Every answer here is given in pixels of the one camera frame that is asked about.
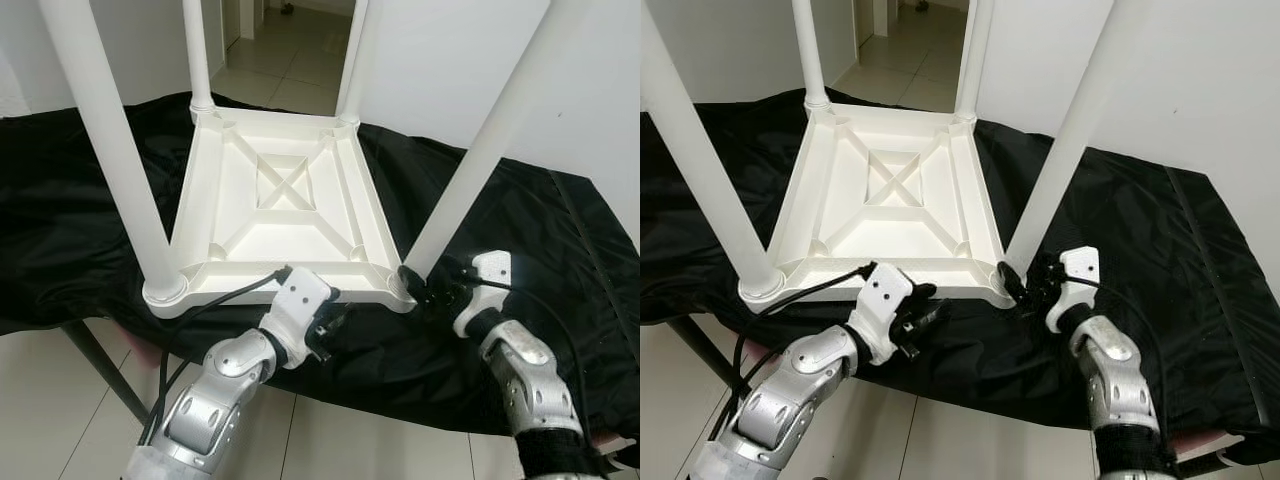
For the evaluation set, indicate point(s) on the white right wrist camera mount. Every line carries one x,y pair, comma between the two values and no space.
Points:
1080,265
492,268

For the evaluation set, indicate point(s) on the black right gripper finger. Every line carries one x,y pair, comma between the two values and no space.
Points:
415,283
1012,281

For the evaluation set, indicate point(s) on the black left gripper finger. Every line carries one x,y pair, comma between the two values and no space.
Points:
337,314
926,291
930,317

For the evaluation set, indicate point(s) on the white plastic table leg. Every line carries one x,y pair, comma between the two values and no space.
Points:
975,55
360,60
700,170
1075,130
110,140
198,50
810,50
490,130

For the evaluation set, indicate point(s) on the white plastic table top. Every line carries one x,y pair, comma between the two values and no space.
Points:
250,240
860,240

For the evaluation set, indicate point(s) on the black metal table leg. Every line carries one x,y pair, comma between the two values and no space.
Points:
100,370
705,352

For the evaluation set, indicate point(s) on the black table cloth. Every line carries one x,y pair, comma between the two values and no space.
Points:
560,300
1200,300

